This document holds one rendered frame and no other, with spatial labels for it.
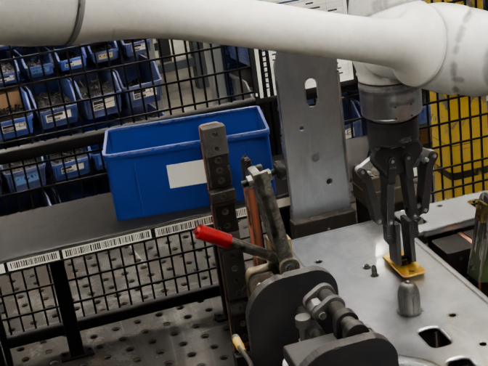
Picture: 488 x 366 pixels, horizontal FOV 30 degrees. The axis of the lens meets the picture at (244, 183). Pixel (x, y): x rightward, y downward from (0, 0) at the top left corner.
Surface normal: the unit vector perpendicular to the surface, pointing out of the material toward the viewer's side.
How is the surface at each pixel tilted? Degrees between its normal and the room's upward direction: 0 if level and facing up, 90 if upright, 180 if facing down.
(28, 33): 127
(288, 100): 90
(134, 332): 0
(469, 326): 0
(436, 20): 47
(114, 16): 104
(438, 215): 0
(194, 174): 90
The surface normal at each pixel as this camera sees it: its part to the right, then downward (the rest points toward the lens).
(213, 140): 0.27, 0.32
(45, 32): 0.43, 0.79
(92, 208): -0.13, -0.92
